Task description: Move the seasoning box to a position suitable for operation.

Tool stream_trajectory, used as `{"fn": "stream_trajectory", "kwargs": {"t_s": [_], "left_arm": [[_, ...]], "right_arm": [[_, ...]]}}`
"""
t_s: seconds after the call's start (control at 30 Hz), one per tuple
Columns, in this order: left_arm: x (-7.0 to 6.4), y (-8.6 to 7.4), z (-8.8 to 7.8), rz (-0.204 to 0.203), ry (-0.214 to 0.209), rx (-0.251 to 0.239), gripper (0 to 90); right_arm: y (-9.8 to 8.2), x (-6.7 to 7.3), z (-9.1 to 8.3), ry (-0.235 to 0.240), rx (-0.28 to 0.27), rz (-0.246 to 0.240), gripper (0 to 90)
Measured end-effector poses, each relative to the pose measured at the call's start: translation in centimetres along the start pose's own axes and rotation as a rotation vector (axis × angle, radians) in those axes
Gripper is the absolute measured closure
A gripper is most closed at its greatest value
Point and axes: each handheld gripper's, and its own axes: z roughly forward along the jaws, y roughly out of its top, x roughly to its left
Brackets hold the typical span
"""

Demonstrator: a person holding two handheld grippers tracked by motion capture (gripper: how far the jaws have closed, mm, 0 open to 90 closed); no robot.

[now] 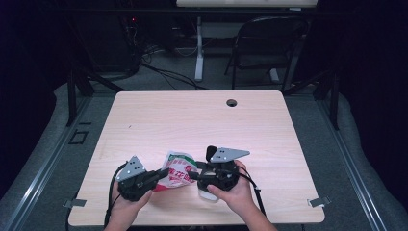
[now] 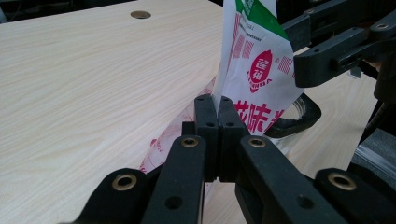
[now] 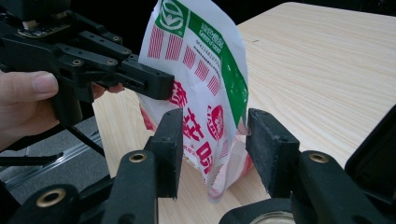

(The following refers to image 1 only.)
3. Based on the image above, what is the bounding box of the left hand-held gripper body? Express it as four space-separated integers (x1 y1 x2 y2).
115 155 162 202

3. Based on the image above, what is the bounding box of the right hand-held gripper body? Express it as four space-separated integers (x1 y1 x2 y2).
195 147 251 193

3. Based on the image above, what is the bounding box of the pink white plastic bag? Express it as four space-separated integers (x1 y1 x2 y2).
153 149 199 193

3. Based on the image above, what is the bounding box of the person's left hand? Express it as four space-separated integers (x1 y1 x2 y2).
110 182 154 222

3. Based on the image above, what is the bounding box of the person's right hand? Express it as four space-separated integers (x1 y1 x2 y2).
207 160 258 217

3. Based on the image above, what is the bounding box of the black metal stand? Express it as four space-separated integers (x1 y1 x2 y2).
283 68 341 131
65 68 126 128

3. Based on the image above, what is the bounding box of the black folding chair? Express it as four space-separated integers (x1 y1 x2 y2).
224 15 311 92

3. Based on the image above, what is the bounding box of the dark equipment cabinet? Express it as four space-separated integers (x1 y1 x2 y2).
80 15 140 73

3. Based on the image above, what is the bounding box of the white standing desk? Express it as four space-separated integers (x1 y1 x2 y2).
175 0 319 83

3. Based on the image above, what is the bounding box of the left hand-held gripper cable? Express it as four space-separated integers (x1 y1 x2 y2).
104 162 129 228

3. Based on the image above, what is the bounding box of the hand-held gripper cable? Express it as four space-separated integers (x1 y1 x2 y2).
104 162 129 228
239 167 268 217

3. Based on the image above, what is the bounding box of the right hand-held gripper cable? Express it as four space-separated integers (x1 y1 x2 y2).
239 167 268 217

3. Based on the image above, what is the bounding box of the black floor cable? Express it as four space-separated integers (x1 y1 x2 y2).
140 61 210 91

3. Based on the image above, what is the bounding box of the aluminium floor rail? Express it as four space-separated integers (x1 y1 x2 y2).
0 95 94 231
314 95 389 231

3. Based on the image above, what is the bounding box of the black horizontal frame bar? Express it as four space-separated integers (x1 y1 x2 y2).
54 8 354 15

